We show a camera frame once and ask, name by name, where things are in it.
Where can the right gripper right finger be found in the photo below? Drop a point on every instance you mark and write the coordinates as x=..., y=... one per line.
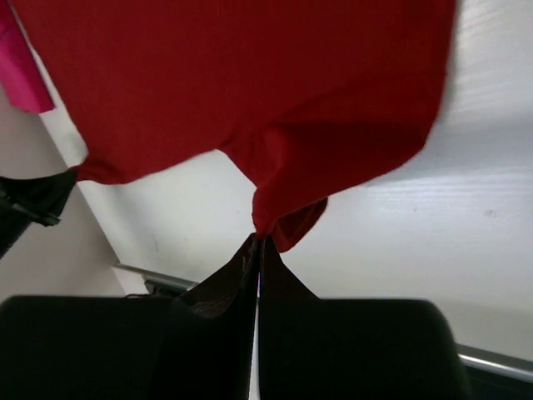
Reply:
x=313, y=348

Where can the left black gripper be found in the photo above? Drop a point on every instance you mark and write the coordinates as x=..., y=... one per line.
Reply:
x=37, y=200

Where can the magenta t shirt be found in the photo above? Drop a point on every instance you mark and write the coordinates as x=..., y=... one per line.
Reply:
x=20, y=77

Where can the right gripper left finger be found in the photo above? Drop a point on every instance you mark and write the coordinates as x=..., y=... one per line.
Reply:
x=194, y=346

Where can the dark red t shirt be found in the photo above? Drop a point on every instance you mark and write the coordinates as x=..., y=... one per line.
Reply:
x=307, y=98

